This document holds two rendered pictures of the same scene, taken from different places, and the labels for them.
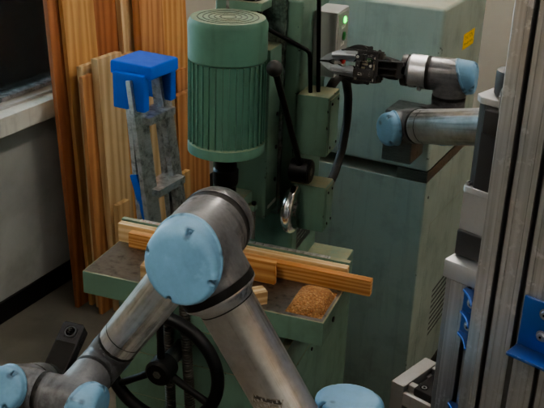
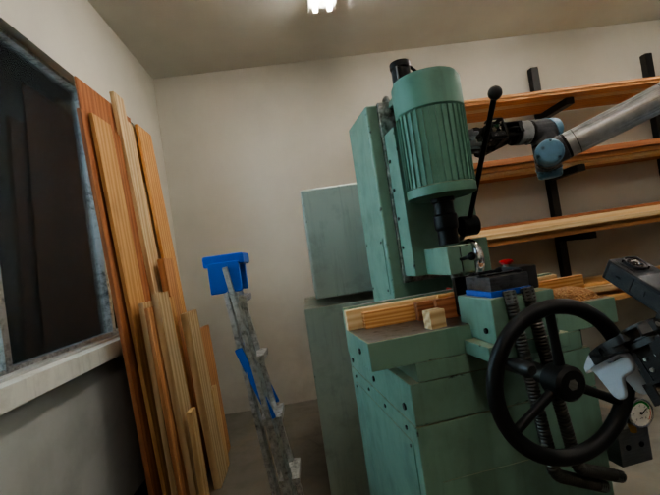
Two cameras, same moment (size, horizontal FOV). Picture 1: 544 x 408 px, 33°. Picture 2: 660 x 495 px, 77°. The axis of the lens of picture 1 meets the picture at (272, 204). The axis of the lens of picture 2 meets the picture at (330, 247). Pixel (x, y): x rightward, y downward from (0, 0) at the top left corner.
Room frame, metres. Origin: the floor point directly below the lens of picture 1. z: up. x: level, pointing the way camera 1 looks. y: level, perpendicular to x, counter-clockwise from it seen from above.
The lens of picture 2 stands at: (1.22, 0.91, 1.08)
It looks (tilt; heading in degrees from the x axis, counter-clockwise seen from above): 2 degrees up; 330
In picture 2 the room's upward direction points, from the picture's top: 8 degrees counter-clockwise
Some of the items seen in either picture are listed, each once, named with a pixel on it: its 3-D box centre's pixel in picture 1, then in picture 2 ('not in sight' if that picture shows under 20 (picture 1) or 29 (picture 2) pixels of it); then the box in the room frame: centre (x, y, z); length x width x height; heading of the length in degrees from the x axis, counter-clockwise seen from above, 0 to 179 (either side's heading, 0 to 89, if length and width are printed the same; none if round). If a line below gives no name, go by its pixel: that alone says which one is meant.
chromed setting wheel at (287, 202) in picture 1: (292, 208); (470, 259); (2.08, -0.05, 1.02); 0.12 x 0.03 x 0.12; 161
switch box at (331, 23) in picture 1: (330, 40); not in sight; (2.25, -0.13, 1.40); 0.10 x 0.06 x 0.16; 161
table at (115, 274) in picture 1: (207, 295); (486, 328); (1.89, 0.14, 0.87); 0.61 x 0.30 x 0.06; 71
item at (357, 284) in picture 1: (245, 261); (478, 300); (1.98, 0.06, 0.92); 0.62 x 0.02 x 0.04; 71
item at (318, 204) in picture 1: (312, 202); (470, 258); (2.12, -0.10, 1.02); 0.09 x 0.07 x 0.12; 71
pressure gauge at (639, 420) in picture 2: not in sight; (634, 414); (1.71, -0.07, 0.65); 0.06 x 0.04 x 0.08; 71
